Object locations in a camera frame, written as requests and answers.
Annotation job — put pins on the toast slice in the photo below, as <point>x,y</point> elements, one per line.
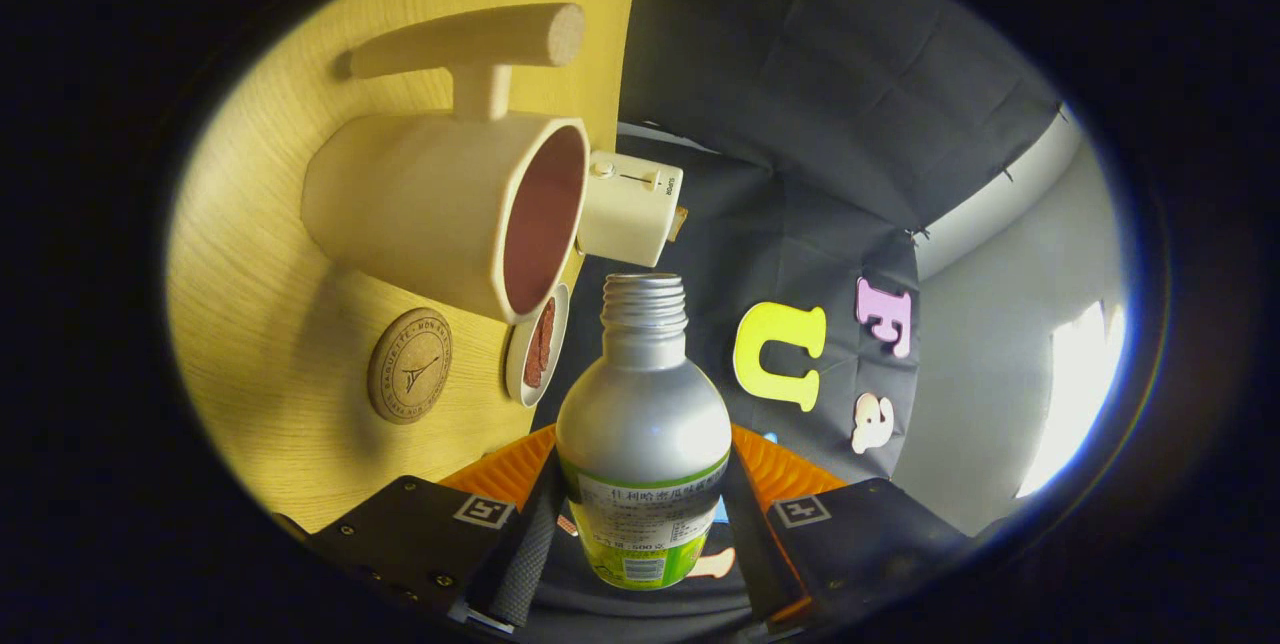
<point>678,224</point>

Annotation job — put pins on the red meat slice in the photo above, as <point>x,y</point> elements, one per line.
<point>532,362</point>
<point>547,329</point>

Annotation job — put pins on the white oval plate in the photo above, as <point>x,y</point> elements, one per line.
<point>515,374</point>

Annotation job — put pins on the black backdrop cloth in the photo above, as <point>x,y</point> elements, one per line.
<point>800,74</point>

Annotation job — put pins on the wooden table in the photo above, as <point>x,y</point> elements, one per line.
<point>260,324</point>

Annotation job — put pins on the ceiling light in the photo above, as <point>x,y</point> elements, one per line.
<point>1075,394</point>

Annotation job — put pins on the round cork coaster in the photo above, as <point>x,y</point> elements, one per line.
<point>410,366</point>

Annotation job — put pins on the silver bottle with green label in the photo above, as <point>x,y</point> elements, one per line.
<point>640,414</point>

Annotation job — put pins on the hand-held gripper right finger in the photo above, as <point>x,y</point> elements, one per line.
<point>755,549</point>

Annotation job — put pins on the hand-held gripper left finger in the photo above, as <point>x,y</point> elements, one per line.
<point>525,564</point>

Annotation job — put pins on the white toaster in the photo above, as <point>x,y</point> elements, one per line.
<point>630,214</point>

